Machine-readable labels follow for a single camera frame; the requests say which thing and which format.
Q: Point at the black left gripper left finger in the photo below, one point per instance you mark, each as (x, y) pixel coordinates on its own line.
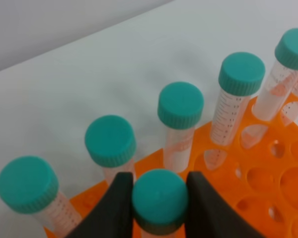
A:
(112, 217)

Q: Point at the teal-capped test tube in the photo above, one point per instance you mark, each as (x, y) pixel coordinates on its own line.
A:
(160, 201)

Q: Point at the back row tube far left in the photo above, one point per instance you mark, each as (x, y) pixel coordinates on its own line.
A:
(29, 186)

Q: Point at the orange test tube rack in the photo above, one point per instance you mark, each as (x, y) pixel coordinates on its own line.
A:
(260, 184)

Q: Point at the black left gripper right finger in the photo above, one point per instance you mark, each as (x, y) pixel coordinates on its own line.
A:
(209, 216)

